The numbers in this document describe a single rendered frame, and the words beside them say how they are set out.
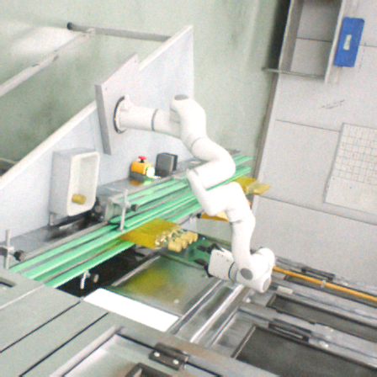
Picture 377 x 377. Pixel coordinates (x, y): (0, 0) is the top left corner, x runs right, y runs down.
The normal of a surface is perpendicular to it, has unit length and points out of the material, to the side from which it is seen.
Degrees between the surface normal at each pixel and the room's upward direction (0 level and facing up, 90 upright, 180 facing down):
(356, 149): 90
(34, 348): 90
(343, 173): 90
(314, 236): 90
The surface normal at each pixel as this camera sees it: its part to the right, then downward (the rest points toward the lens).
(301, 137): -0.46, 0.18
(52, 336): 0.14, -0.95
